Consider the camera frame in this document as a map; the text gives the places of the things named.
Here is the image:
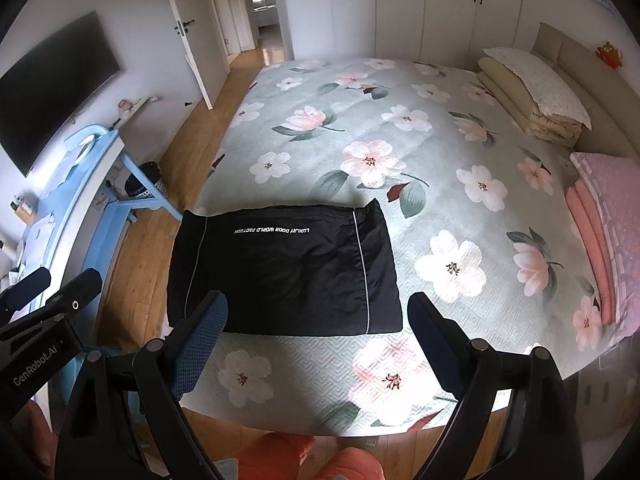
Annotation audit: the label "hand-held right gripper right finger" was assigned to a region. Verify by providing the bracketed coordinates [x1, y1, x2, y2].
[406, 291, 585, 480]

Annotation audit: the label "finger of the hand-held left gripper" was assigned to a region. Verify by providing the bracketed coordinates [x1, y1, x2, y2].
[30, 267, 104, 324]
[0, 266, 52, 314]

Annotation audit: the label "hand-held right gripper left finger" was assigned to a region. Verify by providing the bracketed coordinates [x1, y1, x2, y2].
[54, 290, 229, 480]

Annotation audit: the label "black hooded jacket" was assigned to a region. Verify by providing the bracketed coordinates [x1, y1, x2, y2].
[166, 197, 404, 336]

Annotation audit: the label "person's left forearm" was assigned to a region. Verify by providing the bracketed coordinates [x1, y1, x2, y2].
[15, 395, 59, 461]

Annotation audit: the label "light blue desk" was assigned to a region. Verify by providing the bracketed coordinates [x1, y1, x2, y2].
[0, 125, 184, 356]

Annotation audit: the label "black mesh waste bin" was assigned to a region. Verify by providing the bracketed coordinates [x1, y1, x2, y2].
[121, 160, 166, 201]

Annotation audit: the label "orange slippers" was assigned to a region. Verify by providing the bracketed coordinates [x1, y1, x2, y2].
[239, 431, 387, 480]

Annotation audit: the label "grey bedside cabinet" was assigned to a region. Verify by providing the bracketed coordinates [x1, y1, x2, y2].
[575, 340, 636, 436]

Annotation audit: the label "purple patterned blanket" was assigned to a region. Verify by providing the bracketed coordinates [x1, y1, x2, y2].
[570, 152, 640, 347]

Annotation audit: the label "floral green bedspread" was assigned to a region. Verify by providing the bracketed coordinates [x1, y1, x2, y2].
[179, 56, 640, 439]

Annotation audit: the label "beige folded quilt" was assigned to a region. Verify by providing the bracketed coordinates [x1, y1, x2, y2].
[475, 56, 584, 149]

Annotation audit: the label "white room door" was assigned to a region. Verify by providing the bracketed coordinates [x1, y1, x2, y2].
[158, 0, 231, 111]

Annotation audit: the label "white dotted pillow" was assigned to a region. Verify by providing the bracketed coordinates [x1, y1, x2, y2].
[482, 47, 592, 132]

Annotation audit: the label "beige padded headboard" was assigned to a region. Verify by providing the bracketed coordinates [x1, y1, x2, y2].
[530, 22, 640, 162]

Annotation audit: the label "white wardrobe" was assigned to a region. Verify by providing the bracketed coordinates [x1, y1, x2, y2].
[320, 0, 592, 69]

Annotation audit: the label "black wall television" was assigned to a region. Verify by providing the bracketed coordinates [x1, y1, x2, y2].
[0, 10, 123, 179]

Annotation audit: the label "white wall rack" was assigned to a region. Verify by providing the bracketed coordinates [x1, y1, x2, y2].
[116, 94, 159, 127]

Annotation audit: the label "orange wall toy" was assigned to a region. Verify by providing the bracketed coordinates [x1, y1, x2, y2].
[594, 41, 626, 69]

